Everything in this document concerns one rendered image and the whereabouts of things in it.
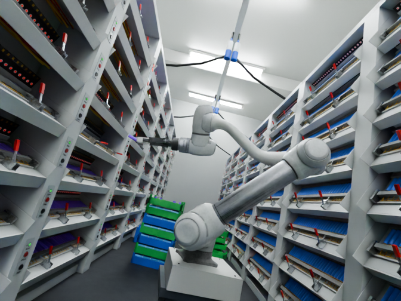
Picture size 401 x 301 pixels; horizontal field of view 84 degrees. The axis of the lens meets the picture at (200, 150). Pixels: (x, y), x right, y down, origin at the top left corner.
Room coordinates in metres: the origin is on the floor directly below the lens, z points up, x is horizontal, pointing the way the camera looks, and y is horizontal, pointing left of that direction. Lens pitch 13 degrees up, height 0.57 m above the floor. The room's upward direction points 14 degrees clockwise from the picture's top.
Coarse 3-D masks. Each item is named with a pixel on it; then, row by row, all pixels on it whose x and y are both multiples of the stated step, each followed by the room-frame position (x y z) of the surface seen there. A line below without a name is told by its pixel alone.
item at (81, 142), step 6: (84, 126) 0.95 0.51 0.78; (90, 132) 1.36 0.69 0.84; (78, 138) 0.96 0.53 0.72; (84, 138) 1.06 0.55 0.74; (78, 144) 1.00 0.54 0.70; (84, 144) 1.03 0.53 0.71; (90, 144) 1.08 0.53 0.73; (108, 144) 1.55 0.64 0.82; (90, 150) 1.12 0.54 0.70; (96, 150) 1.18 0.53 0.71; (102, 150) 1.23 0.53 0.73; (114, 150) 1.55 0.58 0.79; (102, 156) 1.28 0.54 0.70; (108, 156) 1.35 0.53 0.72; (114, 156) 1.48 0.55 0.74; (120, 156) 1.55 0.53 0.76; (114, 162) 1.50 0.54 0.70
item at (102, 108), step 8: (96, 88) 0.95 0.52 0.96; (96, 96) 1.09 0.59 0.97; (104, 96) 1.34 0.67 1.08; (96, 104) 1.01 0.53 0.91; (104, 104) 1.12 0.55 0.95; (96, 112) 1.27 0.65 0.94; (104, 112) 1.12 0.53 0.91; (104, 120) 1.42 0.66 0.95; (112, 120) 1.24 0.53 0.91; (120, 120) 1.55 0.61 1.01; (120, 128) 1.39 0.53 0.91; (128, 128) 1.55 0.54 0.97
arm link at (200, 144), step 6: (192, 138) 1.20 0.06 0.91; (198, 138) 1.18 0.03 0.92; (204, 138) 1.18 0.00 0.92; (192, 144) 1.20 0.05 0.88; (198, 144) 1.19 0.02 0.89; (204, 144) 1.19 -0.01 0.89; (210, 144) 1.20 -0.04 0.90; (192, 150) 1.22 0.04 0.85; (198, 150) 1.21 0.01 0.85; (204, 150) 1.21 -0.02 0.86; (210, 150) 1.21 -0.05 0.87
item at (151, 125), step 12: (168, 84) 2.32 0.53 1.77; (156, 108) 2.25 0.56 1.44; (144, 120) 2.25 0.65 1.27; (156, 120) 2.27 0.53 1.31; (144, 144) 2.25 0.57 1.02; (132, 156) 2.25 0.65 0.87; (144, 156) 2.25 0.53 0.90; (132, 180) 2.25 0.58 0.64; (132, 204) 2.34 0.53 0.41; (120, 240) 2.28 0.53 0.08
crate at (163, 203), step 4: (156, 196) 2.18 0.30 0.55; (152, 200) 1.98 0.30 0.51; (156, 200) 1.98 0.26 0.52; (160, 200) 1.98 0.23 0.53; (164, 200) 2.17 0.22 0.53; (156, 204) 1.98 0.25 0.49; (160, 204) 1.98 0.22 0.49; (164, 204) 1.98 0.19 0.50; (168, 204) 1.97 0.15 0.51; (172, 204) 1.97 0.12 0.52; (176, 204) 1.97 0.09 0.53; (180, 204) 1.96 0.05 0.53; (184, 204) 2.14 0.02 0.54; (172, 208) 1.97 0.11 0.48; (176, 208) 1.97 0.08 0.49; (180, 208) 1.96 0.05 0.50
